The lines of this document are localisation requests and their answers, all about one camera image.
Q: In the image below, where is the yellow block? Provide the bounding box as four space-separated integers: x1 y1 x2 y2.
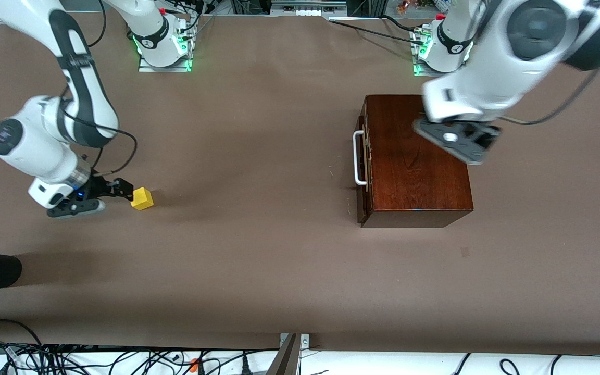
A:
131 187 154 211

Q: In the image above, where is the white drawer handle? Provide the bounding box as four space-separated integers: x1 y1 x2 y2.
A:
353 130 369 186

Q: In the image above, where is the wooden drawer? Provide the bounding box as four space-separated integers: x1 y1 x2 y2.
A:
356 116 372 224

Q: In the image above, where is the dark red wooden cabinet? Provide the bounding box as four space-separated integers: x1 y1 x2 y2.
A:
357 94 474 229

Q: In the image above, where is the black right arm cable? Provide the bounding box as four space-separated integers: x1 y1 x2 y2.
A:
60 96 138 175

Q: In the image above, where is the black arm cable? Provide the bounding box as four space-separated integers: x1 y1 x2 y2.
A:
498 67 600 126
60 96 138 175

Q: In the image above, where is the aluminium arm base plate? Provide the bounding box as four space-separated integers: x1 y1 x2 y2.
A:
410 26 467 77
137 23 194 73

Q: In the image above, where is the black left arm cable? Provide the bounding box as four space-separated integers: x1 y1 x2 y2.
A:
498 67 600 126

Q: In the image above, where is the black cable on table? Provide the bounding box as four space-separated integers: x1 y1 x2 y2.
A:
329 20 426 45

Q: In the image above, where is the black looped floor cable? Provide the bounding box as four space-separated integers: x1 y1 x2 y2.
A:
0 319 44 348

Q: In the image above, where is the black hanging cable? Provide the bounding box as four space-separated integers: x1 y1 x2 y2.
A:
89 0 107 47

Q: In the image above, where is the aluminium frame rail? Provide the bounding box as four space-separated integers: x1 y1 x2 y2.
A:
271 0 347 16

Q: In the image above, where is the grey metal bracket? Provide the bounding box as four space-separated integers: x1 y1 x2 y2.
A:
268 333 311 375

